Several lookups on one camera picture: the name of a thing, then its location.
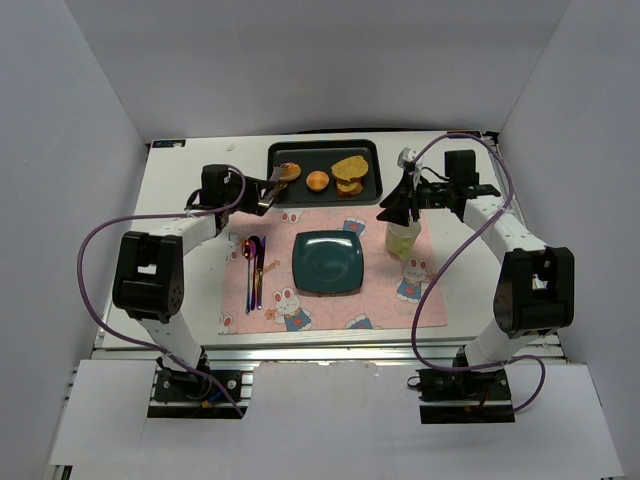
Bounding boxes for silver metal tongs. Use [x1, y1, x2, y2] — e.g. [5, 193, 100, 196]
[258, 165, 287, 209]

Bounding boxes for sesame round bun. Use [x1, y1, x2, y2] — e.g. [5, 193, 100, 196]
[270, 162, 301, 183]

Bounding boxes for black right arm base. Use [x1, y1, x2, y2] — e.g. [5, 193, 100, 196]
[407, 369, 515, 425]

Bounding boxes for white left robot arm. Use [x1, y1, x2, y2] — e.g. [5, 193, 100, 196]
[112, 164, 278, 371]

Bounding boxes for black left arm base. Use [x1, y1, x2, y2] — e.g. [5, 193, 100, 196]
[147, 369, 253, 420]

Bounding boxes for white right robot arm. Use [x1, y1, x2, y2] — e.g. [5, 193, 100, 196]
[378, 148, 575, 373]

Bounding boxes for yellow bread slice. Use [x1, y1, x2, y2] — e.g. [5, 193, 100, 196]
[331, 155, 369, 182]

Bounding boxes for pale yellow mug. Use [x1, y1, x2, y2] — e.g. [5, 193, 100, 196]
[385, 222, 422, 260]

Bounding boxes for iridescent large spoon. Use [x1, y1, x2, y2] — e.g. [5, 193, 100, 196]
[248, 235, 262, 311]

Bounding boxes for iridescent small spoon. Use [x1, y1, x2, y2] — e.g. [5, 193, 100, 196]
[242, 239, 256, 315]

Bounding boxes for small round orange bun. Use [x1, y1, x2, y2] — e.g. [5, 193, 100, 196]
[306, 170, 330, 193]

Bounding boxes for black baking tray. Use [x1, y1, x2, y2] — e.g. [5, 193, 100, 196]
[267, 139, 383, 208]

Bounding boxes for dark teal square plate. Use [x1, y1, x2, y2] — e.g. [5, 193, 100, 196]
[291, 230, 364, 295]

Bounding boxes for pink bunny placemat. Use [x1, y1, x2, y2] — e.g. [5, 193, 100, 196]
[219, 207, 447, 335]

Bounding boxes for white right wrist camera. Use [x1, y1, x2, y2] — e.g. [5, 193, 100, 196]
[397, 147, 417, 173]

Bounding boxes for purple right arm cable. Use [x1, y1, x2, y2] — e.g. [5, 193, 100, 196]
[410, 132, 547, 414]

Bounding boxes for aluminium table frame rail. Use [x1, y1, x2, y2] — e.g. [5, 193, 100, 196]
[91, 336, 569, 367]

